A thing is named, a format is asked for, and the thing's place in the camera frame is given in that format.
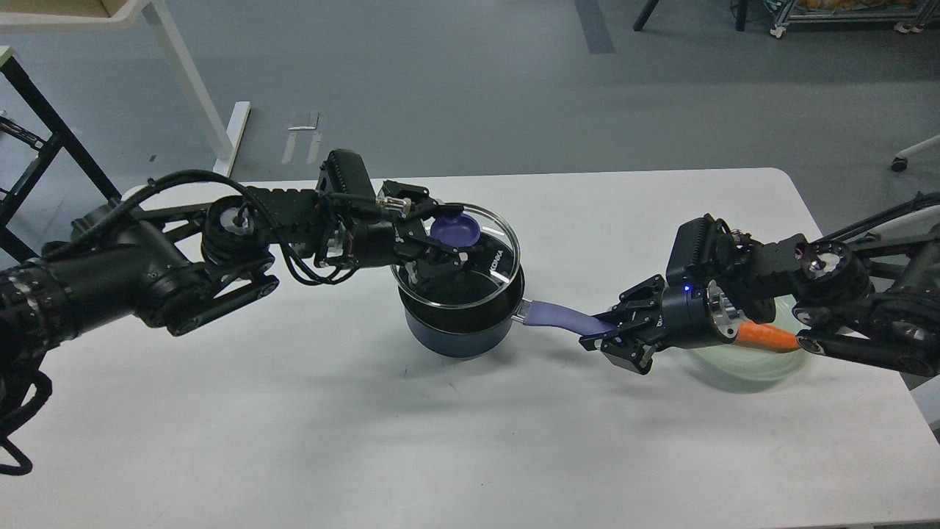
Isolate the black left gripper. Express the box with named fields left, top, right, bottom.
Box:
left=345, top=180, right=484, bottom=289

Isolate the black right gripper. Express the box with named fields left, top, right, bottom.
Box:
left=579, top=275, right=738, bottom=375

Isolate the glass pot lid blue knob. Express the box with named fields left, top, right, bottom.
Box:
left=391, top=204, right=523, bottom=309

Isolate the blue saucepan with handle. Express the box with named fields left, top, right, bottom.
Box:
left=399, top=271, right=615, bottom=359

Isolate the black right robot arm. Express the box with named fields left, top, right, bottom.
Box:
left=579, top=193, right=939, bottom=376

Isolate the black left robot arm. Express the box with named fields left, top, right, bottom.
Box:
left=1, top=148, right=483, bottom=475

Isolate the clear glass plate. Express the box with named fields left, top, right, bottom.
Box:
left=679, top=295, right=814, bottom=383

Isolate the orange toy carrot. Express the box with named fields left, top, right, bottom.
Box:
left=733, top=320, right=801, bottom=353

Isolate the white office chair base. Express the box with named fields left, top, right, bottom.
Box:
left=889, top=134, right=939, bottom=172

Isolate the black chair leg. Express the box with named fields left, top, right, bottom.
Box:
left=632, top=0, right=660, bottom=32

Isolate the black metal rack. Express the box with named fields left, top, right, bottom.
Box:
left=1, top=45, right=120, bottom=262

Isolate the metal wheeled cart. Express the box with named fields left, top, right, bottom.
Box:
left=769, top=1, right=938, bottom=39

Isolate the white desk frame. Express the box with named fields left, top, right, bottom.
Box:
left=2, top=1, right=254, bottom=180

